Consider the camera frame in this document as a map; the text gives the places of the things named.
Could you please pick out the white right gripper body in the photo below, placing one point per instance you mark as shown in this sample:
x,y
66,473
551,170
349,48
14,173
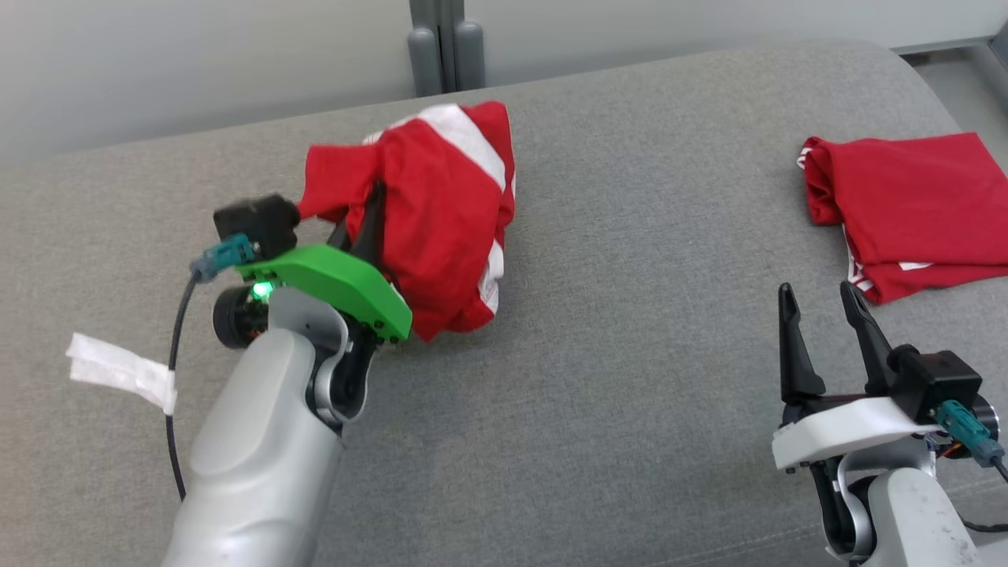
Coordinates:
x,y
843,429

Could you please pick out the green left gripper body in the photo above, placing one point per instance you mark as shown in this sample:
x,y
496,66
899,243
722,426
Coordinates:
x,y
339,279

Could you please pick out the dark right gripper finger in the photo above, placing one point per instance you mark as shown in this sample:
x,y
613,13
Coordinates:
x,y
795,354
870,346

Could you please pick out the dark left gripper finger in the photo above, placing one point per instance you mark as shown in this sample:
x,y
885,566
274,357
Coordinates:
x,y
340,235
370,228

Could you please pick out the red shorts with white stripe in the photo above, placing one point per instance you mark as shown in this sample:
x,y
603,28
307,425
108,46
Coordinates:
x,y
441,228

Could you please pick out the red jersey with white sleeves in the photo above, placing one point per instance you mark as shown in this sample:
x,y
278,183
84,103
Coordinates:
x,y
913,205

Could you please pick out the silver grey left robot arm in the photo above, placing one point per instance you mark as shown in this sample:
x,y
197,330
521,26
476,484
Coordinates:
x,y
252,449

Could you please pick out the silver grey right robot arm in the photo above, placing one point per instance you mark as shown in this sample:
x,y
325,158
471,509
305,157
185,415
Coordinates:
x,y
906,520

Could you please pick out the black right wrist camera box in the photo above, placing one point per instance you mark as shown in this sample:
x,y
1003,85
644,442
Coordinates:
x,y
937,382

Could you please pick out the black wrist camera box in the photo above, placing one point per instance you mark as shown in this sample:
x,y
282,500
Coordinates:
x,y
256,224
937,382

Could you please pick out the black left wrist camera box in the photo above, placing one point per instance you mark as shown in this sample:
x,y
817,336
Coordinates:
x,y
256,224

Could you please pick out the grey partition post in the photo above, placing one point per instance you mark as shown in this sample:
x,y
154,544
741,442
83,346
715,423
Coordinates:
x,y
445,47

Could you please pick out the grey metal frame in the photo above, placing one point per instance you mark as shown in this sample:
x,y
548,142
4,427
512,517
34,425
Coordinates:
x,y
976,71

